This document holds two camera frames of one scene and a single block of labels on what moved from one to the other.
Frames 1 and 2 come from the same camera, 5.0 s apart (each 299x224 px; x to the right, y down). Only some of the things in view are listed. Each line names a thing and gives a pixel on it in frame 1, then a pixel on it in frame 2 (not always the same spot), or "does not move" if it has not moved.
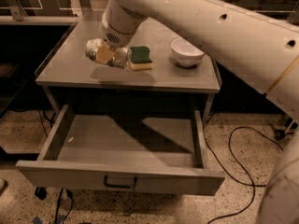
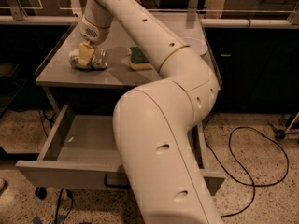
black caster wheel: (40, 192) does not move
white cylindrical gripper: (119, 37) to (93, 34)
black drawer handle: (106, 183) does not move
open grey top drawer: (151, 153) does not move
